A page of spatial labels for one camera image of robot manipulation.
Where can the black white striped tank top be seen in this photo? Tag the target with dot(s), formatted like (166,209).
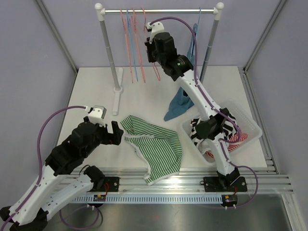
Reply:
(202,130)

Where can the white silver clothes rack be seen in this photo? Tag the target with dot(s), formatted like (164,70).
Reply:
(118,74)

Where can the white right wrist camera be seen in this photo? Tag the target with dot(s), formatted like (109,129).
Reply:
(154,29)

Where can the green white striped tank top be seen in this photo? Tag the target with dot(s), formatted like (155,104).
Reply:
(158,147)

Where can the pink wire hanger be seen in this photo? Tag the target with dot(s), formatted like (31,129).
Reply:
(124,23)
(137,45)
(145,35)

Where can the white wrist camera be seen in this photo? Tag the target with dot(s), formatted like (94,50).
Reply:
(96,114)
(154,29)

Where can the blue tank top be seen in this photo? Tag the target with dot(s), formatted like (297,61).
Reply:
(181,101)

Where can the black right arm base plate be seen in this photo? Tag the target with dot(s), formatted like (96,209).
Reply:
(212,184)

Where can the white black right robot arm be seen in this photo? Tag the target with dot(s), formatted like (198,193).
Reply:
(161,49)

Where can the red white striped tank top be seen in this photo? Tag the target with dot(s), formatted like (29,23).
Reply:
(236,142)

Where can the aluminium mounting rail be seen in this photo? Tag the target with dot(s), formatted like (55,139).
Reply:
(193,176)

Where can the white slotted cable duct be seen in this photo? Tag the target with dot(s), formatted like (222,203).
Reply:
(149,199)

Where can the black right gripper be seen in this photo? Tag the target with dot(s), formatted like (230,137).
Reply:
(149,47)

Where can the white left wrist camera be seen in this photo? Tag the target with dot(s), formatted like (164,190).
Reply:
(96,114)

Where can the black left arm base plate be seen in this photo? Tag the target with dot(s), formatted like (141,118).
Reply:
(108,184)

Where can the light blue wire hanger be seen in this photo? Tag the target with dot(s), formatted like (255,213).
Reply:
(132,48)

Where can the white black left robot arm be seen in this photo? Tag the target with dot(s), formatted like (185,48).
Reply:
(33,211)

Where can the white plastic basket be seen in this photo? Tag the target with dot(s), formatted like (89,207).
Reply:
(249,153)

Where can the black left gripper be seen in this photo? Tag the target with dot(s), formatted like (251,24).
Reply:
(114,138)

